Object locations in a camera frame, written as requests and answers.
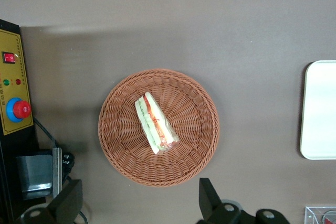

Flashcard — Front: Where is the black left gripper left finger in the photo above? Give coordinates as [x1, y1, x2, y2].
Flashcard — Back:
[47, 179, 83, 224]

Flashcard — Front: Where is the black yellow-panel control box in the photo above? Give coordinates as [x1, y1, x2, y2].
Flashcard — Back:
[0, 18, 37, 224]

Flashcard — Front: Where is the clear acrylic bottle rack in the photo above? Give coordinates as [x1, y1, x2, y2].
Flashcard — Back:
[304, 204, 336, 224]

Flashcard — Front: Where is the round brown wicker basket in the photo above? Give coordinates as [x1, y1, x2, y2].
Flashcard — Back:
[98, 68, 221, 188]

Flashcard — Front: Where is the grey metal bracket plate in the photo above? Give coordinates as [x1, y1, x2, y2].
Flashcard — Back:
[15, 147, 63, 200]

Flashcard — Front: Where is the plastic-wrapped triangle sandwich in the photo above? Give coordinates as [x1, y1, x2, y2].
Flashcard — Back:
[134, 91, 180, 156]

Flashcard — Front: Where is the black power cable with plug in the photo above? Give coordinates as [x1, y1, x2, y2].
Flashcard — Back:
[33, 116, 90, 224]

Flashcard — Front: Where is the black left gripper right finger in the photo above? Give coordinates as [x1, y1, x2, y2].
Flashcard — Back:
[196, 178, 242, 224]

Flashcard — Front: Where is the cream rectangular serving tray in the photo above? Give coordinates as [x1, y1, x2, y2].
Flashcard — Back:
[299, 60, 336, 161]

